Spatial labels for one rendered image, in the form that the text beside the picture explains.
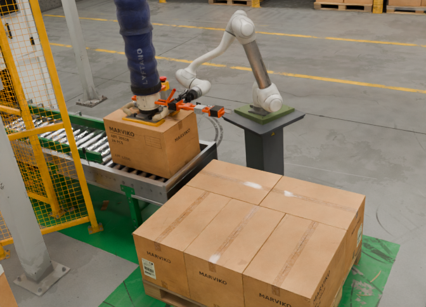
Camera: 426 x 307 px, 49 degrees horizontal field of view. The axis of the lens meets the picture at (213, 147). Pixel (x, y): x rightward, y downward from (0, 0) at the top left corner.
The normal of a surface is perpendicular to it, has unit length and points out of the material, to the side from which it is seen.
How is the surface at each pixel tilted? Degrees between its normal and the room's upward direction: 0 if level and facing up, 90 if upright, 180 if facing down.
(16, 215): 90
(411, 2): 90
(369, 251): 0
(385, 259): 0
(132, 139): 90
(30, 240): 90
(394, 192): 0
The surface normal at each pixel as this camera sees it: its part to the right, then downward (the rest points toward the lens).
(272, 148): 0.60, 0.34
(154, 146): -0.54, 0.45
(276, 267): -0.09, -0.87
